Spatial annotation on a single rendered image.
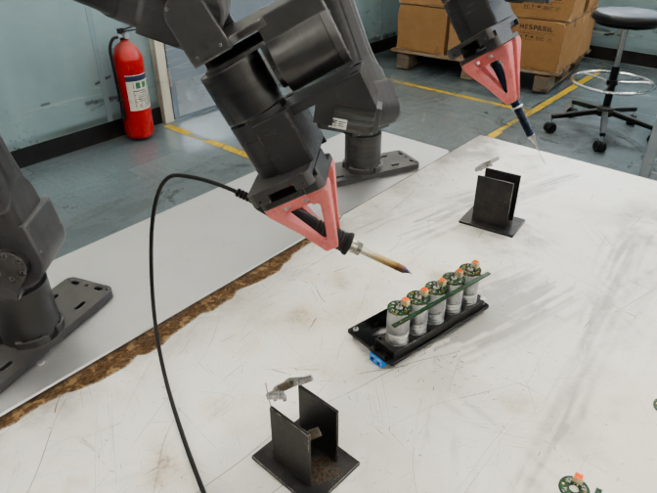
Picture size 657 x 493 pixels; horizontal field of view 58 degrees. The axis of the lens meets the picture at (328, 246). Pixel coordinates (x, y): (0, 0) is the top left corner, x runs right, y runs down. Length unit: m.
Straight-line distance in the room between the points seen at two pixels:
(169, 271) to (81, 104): 2.56
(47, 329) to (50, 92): 2.58
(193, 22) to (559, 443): 0.48
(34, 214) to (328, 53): 0.33
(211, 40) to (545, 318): 0.48
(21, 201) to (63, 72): 2.63
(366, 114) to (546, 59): 3.66
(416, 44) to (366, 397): 4.00
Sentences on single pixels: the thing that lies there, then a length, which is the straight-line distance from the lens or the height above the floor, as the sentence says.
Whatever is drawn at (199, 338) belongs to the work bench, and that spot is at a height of 0.75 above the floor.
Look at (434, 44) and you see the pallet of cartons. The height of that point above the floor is 0.20.
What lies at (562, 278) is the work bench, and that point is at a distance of 0.83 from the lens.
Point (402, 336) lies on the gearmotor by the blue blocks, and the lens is 0.63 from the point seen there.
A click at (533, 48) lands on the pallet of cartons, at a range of 4.19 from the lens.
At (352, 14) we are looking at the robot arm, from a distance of 1.01.
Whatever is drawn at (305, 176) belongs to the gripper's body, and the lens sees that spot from 0.53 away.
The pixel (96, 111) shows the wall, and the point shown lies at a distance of 3.38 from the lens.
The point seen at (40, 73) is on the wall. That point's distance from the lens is 3.21.
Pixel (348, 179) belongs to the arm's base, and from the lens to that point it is 1.01.
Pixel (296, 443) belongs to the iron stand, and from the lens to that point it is 0.51.
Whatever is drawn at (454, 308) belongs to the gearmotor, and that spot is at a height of 0.78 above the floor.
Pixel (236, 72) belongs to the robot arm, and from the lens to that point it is 0.53.
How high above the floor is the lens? 1.19
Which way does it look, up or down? 32 degrees down
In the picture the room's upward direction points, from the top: straight up
